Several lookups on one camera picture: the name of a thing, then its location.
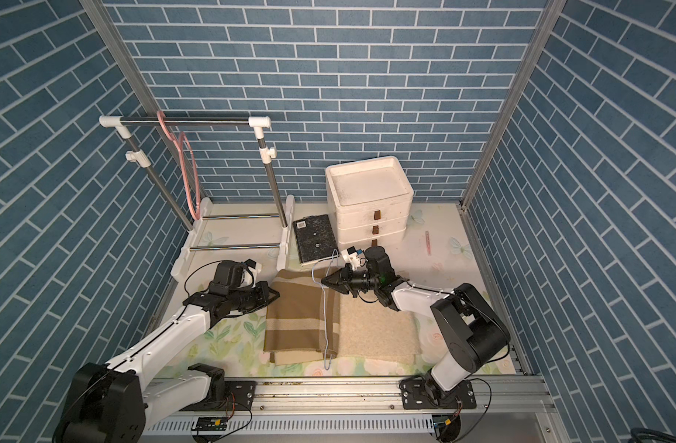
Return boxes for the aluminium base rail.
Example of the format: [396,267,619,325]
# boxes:
[141,376,568,442]

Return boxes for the pink pen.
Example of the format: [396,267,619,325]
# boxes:
[424,231,432,256]

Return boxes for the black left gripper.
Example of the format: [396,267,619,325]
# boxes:
[227,279,282,311]

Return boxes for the steel clothes rack white joints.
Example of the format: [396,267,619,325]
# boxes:
[99,116,296,282]

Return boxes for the black hardcover book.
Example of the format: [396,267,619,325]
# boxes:
[293,214,337,265]

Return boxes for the pink plastic hanger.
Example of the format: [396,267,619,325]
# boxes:
[155,111,203,221]

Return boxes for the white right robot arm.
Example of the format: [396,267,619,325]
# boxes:
[321,245,511,405]

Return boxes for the beige knitted cloth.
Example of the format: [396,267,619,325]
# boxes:
[273,301,423,367]

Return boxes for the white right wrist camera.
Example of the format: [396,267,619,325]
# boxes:
[341,247,366,271]

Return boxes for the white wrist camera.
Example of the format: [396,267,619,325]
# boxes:
[225,260,262,289]
[341,247,366,271]

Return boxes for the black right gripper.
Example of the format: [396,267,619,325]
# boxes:
[323,264,382,298]

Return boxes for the beige brown plaid scarf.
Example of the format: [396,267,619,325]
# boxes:
[264,269,340,365]

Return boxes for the white three-drawer storage box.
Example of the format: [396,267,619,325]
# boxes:
[325,156,414,250]

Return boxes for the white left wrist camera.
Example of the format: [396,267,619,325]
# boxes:
[225,260,262,289]

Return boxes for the floral table mat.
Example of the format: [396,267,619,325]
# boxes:
[159,203,487,378]

